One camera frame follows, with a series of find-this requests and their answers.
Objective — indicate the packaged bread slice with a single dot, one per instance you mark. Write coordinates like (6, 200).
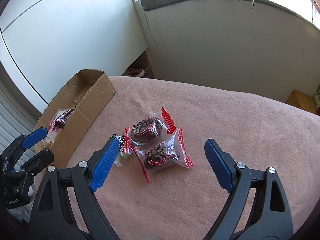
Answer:
(52, 129)

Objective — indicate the white cabinet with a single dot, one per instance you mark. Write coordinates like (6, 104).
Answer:
(45, 42)

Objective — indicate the red clear date bag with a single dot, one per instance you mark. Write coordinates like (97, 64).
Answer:
(154, 127)
(158, 155)

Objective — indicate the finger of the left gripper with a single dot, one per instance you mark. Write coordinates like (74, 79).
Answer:
(33, 138)
(35, 164)

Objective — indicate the white basket with shoes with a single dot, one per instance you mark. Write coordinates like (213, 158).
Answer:
(141, 67)

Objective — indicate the brown Chinese Snickers bar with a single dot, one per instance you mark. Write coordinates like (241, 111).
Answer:
(61, 120)

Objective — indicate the black white candy packet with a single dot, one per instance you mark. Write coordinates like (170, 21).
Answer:
(121, 144)

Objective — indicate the green snack bag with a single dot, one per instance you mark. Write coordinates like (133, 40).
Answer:
(316, 99)

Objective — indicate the brown cardboard box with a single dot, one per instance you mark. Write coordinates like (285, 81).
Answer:
(87, 92)

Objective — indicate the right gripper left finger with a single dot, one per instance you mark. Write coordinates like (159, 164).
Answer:
(66, 207)

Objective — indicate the wooden stool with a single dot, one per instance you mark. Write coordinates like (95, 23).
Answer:
(301, 101)

